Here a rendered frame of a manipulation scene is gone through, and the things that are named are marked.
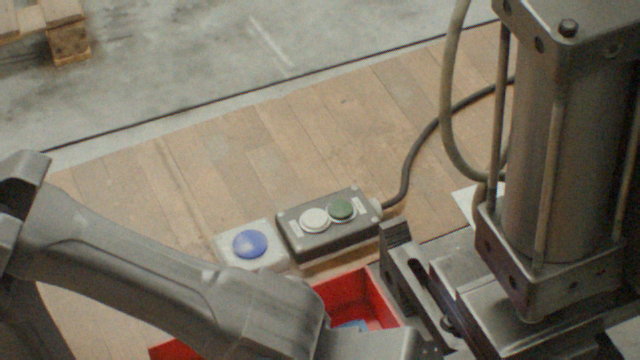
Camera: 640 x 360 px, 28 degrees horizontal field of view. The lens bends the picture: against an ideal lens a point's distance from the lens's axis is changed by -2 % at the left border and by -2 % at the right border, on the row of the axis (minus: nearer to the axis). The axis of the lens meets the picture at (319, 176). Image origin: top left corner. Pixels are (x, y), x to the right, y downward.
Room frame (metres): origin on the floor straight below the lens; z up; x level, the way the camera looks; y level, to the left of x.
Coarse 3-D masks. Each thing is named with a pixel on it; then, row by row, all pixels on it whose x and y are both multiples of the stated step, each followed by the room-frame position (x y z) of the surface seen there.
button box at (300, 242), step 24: (480, 96) 1.16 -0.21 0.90; (432, 120) 1.12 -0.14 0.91; (408, 168) 1.04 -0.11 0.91; (336, 192) 0.99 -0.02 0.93; (360, 192) 0.99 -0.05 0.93; (288, 216) 0.96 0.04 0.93; (360, 216) 0.95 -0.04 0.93; (288, 240) 0.93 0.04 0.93; (312, 240) 0.92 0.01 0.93; (336, 240) 0.92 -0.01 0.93; (360, 240) 0.93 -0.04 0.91; (312, 264) 0.91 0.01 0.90
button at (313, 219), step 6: (312, 210) 0.96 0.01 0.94; (318, 210) 0.96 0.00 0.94; (306, 216) 0.95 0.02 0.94; (312, 216) 0.95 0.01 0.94; (318, 216) 0.95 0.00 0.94; (324, 216) 0.95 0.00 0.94; (306, 222) 0.94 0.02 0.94; (312, 222) 0.94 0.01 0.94; (318, 222) 0.94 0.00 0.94; (324, 222) 0.94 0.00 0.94; (312, 228) 0.93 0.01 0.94; (318, 228) 0.93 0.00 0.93
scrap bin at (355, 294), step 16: (352, 272) 0.85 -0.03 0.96; (368, 272) 0.85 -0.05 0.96; (320, 288) 0.83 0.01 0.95; (336, 288) 0.84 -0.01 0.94; (352, 288) 0.85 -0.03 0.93; (368, 288) 0.84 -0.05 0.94; (336, 304) 0.84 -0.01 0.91; (352, 304) 0.85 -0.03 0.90; (368, 304) 0.84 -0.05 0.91; (384, 304) 0.81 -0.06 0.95; (336, 320) 0.83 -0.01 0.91; (352, 320) 0.83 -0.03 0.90; (368, 320) 0.82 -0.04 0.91; (384, 320) 0.81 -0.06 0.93; (400, 320) 0.78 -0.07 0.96; (160, 352) 0.77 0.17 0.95; (176, 352) 0.77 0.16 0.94; (192, 352) 0.78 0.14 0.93
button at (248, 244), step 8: (240, 232) 0.93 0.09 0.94; (248, 232) 0.93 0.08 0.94; (256, 232) 0.93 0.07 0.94; (240, 240) 0.92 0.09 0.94; (248, 240) 0.92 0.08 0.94; (256, 240) 0.92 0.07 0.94; (264, 240) 0.92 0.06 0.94; (240, 248) 0.91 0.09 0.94; (248, 248) 0.91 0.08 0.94; (256, 248) 0.91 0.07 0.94; (264, 248) 0.91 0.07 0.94; (240, 256) 0.90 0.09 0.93; (248, 256) 0.90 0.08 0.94; (256, 256) 0.90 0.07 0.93
